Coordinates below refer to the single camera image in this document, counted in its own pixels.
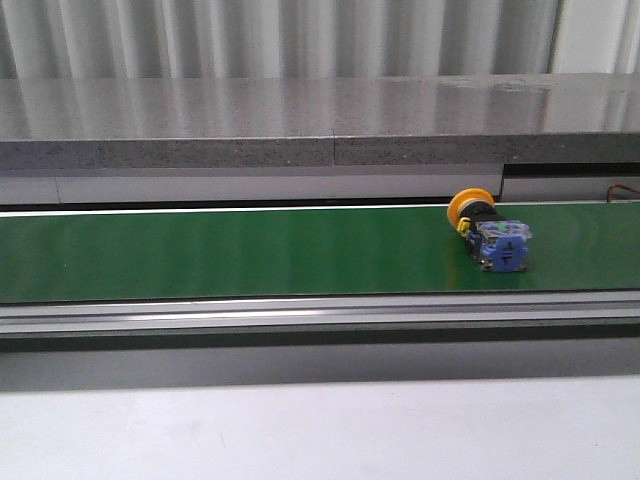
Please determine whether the green conveyor belt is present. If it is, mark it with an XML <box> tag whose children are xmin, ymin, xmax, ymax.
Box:
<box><xmin>1</xmin><ymin>203</ymin><xmax>639</xmax><ymax>304</ymax></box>

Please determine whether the yellow push button switch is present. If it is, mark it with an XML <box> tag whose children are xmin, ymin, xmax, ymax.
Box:
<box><xmin>447</xmin><ymin>188</ymin><xmax>532</xmax><ymax>273</ymax></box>

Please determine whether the white cabinet front panel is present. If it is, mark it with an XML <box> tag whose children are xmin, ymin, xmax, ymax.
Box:
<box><xmin>1</xmin><ymin>162</ymin><xmax>639</xmax><ymax>205</ymax></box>

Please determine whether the aluminium conveyor front rail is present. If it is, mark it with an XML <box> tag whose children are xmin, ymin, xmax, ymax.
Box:
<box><xmin>1</xmin><ymin>290</ymin><xmax>639</xmax><ymax>334</ymax></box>

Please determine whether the grey stone countertop slab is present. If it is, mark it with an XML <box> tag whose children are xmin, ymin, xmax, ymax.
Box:
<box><xmin>1</xmin><ymin>74</ymin><xmax>639</xmax><ymax>171</ymax></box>

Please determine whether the white pleated curtain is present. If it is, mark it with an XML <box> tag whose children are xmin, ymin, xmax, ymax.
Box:
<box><xmin>1</xmin><ymin>1</ymin><xmax>639</xmax><ymax>79</ymax></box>

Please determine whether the red wire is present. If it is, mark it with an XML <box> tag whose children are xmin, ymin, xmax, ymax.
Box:
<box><xmin>606</xmin><ymin>183</ymin><xmax>640</xmax><ymax>204</ymax></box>

